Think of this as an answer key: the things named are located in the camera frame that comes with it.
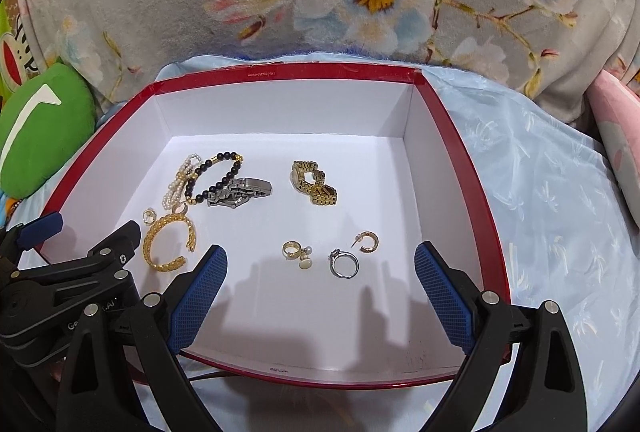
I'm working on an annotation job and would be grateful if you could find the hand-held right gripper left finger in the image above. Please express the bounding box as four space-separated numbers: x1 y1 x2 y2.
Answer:
55 244 228 432

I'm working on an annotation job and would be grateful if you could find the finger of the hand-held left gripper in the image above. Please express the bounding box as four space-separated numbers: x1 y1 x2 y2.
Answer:
0 212 64 270
15 220 142 285

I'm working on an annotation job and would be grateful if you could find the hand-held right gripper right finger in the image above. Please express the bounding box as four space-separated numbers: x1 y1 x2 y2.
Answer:
414 241 587 432

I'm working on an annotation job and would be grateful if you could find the gold chain bangle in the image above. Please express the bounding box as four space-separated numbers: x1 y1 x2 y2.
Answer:
144 212 197 271

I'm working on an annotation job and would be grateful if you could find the gold hoop earring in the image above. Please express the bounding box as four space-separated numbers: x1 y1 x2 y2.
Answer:
354 231 380 255

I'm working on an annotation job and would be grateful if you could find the pearl bracelet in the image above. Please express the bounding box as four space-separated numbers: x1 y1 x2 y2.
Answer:
162 153 201 213

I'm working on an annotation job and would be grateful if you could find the gold pearl earring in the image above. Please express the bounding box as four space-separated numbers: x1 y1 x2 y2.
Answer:
282 240 315 271

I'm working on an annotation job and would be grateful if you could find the silver stone ring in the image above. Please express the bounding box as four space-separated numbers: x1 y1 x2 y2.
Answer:
328 249 360 279

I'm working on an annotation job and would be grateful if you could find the silver wristwatch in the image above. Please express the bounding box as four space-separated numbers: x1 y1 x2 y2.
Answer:
207 177 273 211

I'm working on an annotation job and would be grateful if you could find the black bead bracelet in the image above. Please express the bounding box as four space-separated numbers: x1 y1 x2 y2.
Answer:
184 152 245 207

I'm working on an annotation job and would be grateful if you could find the red cardboard box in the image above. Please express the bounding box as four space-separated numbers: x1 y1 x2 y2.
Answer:
37 62 513 393

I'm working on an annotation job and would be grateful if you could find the gold wristwatch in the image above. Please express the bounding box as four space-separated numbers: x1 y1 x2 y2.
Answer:
291 159 338 207

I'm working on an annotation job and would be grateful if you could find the green plush toy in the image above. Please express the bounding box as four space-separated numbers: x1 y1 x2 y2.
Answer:
0 62 97 193

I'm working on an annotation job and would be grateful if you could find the pink cartoon pillow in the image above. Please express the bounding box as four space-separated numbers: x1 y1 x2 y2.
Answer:
587 69 640 233

